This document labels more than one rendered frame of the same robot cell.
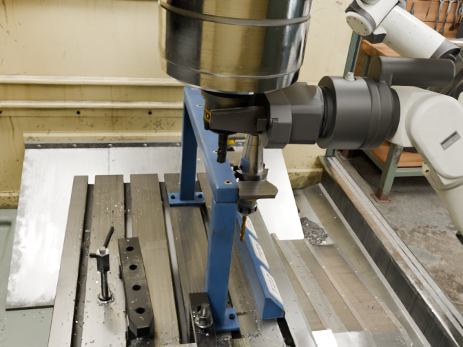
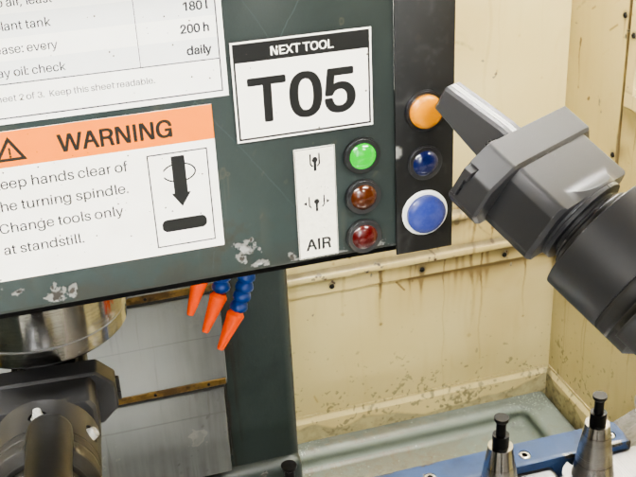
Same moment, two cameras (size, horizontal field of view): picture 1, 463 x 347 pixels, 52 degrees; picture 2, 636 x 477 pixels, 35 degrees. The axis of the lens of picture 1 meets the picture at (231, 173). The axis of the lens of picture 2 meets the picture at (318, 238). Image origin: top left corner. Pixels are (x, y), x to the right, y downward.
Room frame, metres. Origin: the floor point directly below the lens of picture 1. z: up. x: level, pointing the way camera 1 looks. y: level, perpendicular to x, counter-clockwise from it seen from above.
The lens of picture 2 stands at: (0.77, -0.79, 1.94)
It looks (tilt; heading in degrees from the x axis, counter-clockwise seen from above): 26 degrees down; 89
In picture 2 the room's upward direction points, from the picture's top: 3 degrees counter-clockwise
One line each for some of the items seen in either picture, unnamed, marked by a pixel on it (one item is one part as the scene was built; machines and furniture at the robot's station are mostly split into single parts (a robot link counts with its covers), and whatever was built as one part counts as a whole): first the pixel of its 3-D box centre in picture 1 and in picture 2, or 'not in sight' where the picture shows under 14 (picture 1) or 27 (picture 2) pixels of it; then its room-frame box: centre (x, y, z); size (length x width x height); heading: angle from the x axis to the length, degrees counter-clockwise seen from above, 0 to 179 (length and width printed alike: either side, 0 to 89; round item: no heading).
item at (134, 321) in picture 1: (134, 288); not in sight; (0.71, 0.17, 0.93); 0.26 x 0.05 x 0.06; 19
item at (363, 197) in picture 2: not in sight; (363, 197); (0.81, -0.13, 1.64); 0.02 x 0.01 x 0.02; 14
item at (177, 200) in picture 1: (189, 153); not in sight; (1.10, 0.12, 1.05); 0.10 x 0.05 x 0.30; 104
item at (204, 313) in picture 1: (201, 332); not in sight; (0.58, 0.02, 0.97); 0.13 x 0.03 x 0.15; 14
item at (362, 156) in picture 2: not in sight; (362, 155); (0.81, -0.13, 1.67); 0.02 x 0.01 x 0.02; 14
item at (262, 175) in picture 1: (250, 173); not in sight; (0.74, -0.03, 1.21); 0.06 x 0.06 x 0.03
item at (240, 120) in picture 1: (238, 121); not in sight; (0.49, 0.00, 1.42); 0.06 x 0.02 x 0.03; 100
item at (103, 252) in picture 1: (103, 273); not in sight; (0.71, 0.23, 0.96); 0.03 x 0.03 x 0.13
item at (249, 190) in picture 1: (258, 189); not in sight; (0.69, -0.05, 1.21); 0.07 x 0.05 x 0.01; 104
